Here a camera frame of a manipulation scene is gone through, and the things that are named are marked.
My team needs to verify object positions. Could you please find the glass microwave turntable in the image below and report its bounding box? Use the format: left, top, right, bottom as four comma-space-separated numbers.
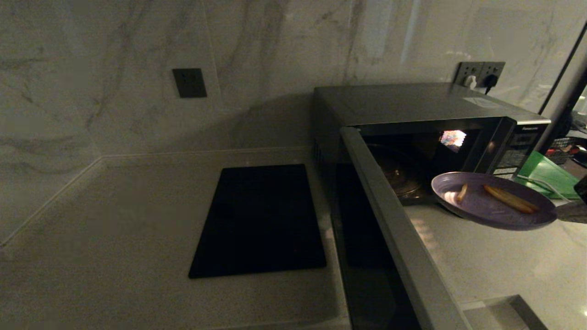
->
367, 143, 434, 200

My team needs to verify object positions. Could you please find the black wire basket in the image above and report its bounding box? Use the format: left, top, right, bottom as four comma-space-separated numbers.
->
548, 137, 587, 165

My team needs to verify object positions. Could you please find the black glass induction cooktop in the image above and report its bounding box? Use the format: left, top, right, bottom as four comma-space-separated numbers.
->
188, 164, 327, 279

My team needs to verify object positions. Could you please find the purple plastic plate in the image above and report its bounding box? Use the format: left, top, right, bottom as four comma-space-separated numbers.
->
431, 172, 558, 231

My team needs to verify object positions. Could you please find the dark grey single wall socket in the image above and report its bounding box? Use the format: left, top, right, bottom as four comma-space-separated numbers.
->
172, 68, 207, 98

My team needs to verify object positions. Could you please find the silver black microwave oven body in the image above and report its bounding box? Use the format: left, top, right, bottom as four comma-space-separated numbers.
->
313, 82, 552, 218

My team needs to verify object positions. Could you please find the white power cable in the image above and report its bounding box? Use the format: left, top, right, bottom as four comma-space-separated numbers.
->
518, 174, 573, 202

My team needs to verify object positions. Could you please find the green plastic cutting board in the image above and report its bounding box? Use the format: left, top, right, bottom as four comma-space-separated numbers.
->
516, 151, 582, 200

